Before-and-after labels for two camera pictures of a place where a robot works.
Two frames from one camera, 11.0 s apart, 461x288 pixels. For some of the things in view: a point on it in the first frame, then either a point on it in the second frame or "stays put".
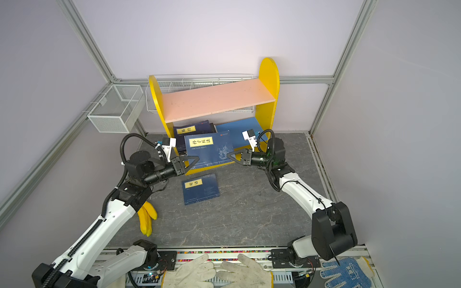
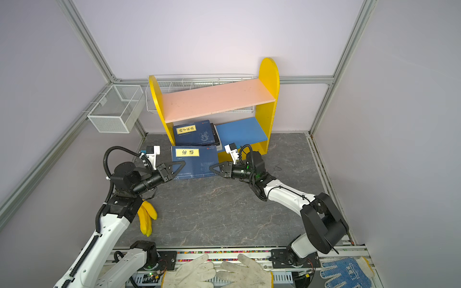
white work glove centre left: x=196 y=273 stays put
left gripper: x=177 y=167 stays put
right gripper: x=246 y=157 -> x=227 y=174
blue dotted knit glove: x=355 y=272 stays put
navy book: x=211 y=148 -> x=194 y=134
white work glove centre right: x=250 y=276 stays put
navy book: x=200 y=189 -> x=198 y=160
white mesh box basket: x=118 y=111 stays put
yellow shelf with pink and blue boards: x=207 y=126 stays put
